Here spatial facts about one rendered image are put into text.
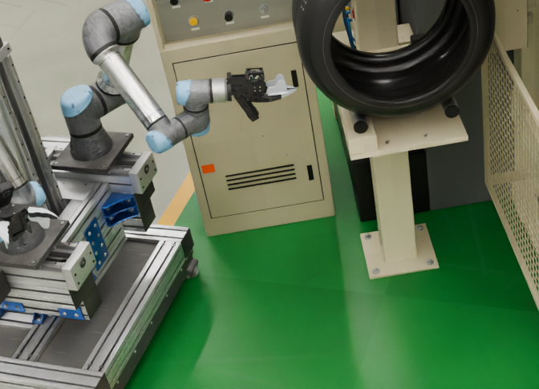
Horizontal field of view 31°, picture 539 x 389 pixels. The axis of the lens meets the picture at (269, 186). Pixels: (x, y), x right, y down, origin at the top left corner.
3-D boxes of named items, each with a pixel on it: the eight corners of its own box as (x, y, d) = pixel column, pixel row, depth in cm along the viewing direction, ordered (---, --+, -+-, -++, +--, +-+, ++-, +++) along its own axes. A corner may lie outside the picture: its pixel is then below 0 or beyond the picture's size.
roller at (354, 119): (353, 65, 319) (352, 76, 321) (339, 65, 319) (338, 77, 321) (368, 121, 291) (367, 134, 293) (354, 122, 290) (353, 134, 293)
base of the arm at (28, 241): (-11, 252, 302) (-21, 228, 296) (14, 221, 313) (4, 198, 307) (30, 257, 297) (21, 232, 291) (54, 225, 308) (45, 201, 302)
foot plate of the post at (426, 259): (360, 235, 391) (359, 231, 390) (425, 224, 390) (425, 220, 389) (370, 279, 369) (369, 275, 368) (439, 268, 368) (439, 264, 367)
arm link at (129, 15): (82, 99, 341) (94, 2, 294) (115, 80, 348) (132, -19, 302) (103, 123, 338) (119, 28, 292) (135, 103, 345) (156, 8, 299)
